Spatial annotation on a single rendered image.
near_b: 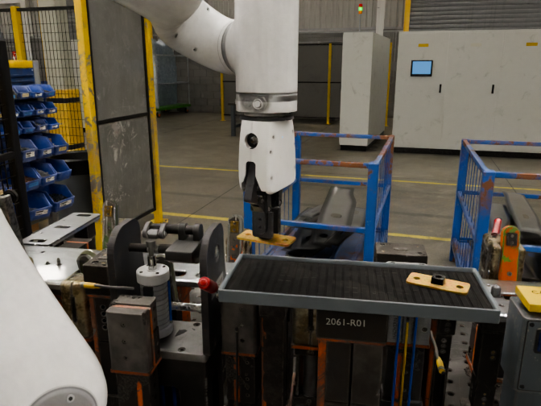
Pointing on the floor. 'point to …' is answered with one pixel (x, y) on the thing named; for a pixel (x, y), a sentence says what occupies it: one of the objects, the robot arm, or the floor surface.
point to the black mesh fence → (12, 146)
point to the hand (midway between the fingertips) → (266, 221)
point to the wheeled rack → (171, 84)
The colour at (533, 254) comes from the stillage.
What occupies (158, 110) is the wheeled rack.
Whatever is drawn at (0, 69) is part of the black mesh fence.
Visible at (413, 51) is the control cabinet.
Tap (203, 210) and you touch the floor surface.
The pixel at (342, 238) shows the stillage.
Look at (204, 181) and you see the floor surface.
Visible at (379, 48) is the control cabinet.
